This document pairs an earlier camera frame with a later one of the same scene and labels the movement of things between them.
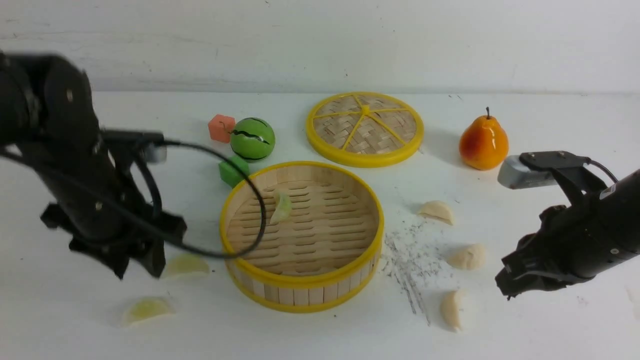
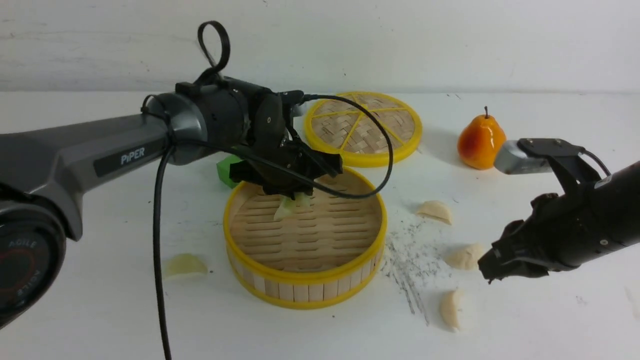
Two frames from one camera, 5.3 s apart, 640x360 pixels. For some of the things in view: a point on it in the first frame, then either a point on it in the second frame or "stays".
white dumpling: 449,308 stays
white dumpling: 437,209 stays
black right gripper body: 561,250 to 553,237
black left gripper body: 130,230 to 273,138
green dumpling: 283,209 stays
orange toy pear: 484,143 stays
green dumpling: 149,308 to 302,201
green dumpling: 187,264 stays
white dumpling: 470,257 stays
